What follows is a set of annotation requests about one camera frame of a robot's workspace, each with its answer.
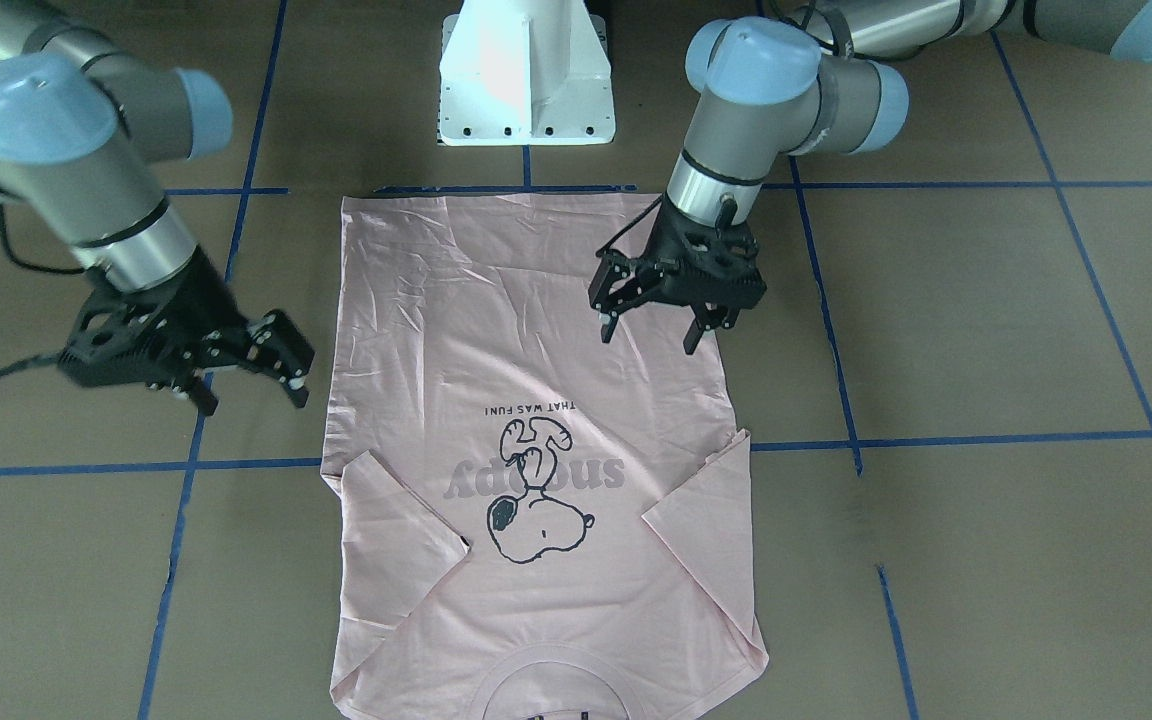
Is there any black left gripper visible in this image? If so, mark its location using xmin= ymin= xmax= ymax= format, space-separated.
xmin=588 ymin=194 xmax=765 ymax=355

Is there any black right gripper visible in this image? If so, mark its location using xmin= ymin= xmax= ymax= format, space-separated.
xmin=58 ymin=249 xmax=314 ymax=416

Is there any pink Snoopy t-shirt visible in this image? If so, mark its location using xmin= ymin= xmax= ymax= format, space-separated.
xmin=321 ymin=194 xmax=770 ymax=719

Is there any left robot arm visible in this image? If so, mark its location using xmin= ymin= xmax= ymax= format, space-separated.
xmin=588 ymin=1 xmax=1152 ymax=354

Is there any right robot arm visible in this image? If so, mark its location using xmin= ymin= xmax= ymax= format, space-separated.
xmin=0 ymin=1 xmax=314 ymax=415

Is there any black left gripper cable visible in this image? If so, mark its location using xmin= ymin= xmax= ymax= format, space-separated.
xmin=596 ymin=195 xmax=664 ymax=263

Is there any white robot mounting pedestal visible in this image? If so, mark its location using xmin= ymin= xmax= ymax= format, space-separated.
xmin=435 ymin=1 xmax=617 ymax=146

